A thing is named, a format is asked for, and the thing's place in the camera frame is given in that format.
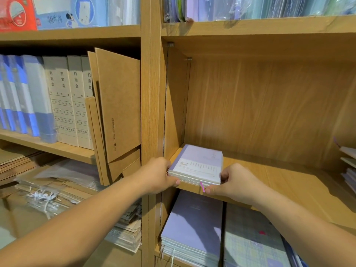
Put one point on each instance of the person's right hand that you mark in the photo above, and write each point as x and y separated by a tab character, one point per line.
239	185

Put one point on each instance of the person's left hand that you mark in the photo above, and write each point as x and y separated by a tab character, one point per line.
156	175

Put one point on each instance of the lilac cover notebook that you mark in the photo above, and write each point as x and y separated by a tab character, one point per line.
197	161

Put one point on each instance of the pastel grid pattern notebook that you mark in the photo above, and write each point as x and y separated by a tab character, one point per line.
256	239

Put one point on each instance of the large plain lilac notebook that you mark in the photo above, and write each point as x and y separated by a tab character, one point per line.
194	222

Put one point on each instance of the blue butterfly cover notebook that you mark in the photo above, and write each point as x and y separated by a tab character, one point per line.
293	257

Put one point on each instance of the pile of small notebooks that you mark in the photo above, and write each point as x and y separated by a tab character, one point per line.
347	164

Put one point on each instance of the wooden shelf unit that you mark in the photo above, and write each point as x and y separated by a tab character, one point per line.
256	27

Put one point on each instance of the person's left forearm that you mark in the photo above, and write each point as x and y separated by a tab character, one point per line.
67	228

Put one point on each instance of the person's right forearm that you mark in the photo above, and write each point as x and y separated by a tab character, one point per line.
311	222

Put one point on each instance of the stack of flat wrapped packets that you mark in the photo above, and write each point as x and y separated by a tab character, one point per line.
55	186

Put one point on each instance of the white file boxes row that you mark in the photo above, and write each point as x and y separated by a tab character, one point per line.
69	100

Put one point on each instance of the row of blue white binders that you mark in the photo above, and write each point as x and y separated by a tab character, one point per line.
28	94

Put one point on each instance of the blue white packaged items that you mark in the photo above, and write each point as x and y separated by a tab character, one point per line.
83	11

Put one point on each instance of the row of plastic wrapped folders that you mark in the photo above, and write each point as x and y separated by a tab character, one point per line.
261	7

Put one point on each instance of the red packaged item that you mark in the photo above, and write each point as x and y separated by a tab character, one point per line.
16	13

